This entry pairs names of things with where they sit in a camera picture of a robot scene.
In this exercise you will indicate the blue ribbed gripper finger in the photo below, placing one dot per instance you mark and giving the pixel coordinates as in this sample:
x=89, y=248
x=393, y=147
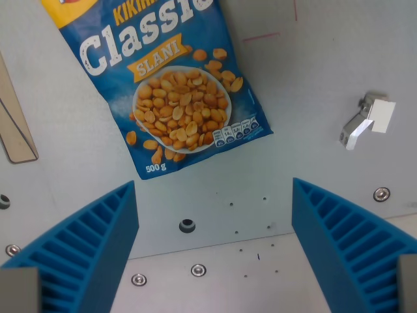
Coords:
x=84, y=241
x=352, y=241

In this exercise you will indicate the silver table screw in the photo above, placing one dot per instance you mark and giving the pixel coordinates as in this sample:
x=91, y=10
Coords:
x=138, y=279
x=198, y=270
x=12, y=250
x=381, y=194

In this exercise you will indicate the flat wooden board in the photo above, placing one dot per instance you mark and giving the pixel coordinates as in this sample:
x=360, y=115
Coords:
x=14, y=120

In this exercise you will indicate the blue peanut snack bag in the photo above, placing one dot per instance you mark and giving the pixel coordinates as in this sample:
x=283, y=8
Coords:
x=169, y=94

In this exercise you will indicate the metal bracket with white tag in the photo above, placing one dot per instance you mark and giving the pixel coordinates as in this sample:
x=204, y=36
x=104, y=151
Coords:
x=368, y=120

